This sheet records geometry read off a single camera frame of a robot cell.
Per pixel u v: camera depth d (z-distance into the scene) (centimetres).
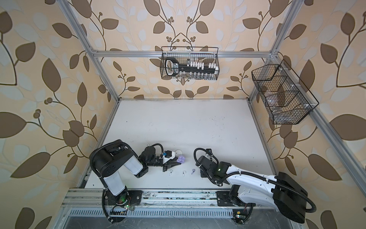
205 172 63
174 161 76
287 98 73
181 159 81
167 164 75
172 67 84
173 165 78
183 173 83
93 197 76
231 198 65
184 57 91
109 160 49
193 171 84
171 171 83
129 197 74
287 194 42
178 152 89
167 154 71
